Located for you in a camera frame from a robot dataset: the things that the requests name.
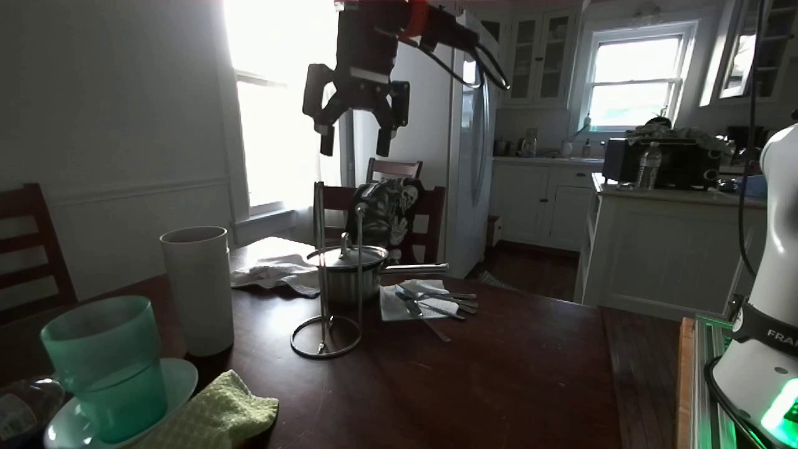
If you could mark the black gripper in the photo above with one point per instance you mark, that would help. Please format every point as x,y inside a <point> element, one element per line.
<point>365,59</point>

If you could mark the wooden dining chair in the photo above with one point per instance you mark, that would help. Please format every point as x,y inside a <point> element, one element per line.
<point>33,251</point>
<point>396,168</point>
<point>327,208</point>

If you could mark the white refrigerator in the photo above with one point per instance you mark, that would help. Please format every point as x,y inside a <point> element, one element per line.
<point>432,165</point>

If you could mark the bright dining room window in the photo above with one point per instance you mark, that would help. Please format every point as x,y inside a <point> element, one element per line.
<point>276,159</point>

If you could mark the white crumpled cloth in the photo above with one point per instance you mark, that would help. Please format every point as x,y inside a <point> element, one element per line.
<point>276,265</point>

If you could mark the white paper napkin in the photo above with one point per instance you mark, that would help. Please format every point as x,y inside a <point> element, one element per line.
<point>396,302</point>

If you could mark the white base cabinets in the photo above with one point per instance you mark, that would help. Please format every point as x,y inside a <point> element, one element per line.
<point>539,204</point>

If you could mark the silver cutlery piece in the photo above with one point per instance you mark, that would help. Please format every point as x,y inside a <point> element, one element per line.
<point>427,320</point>

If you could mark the white paper towel roll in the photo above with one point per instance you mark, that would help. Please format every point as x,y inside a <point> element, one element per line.
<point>198,290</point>

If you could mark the kitchen window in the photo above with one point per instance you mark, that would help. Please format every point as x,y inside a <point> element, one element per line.
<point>637,78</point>

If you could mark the green saucer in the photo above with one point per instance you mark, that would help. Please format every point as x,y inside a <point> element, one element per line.
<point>179,382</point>

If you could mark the yellow-green cloth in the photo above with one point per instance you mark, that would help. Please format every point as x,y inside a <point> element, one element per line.
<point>225,413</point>

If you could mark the black microwave oven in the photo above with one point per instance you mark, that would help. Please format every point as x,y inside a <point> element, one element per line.
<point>675,164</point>

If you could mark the white kitchen island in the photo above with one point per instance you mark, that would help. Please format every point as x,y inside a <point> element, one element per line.
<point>665,251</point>

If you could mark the green cup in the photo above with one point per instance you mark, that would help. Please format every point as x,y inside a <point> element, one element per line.
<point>102,365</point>

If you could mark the white glass-door wall cabinets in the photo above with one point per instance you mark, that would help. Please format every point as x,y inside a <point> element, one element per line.
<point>532,64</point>

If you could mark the white wall cabinet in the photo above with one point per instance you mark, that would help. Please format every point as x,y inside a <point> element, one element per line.
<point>739,59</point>

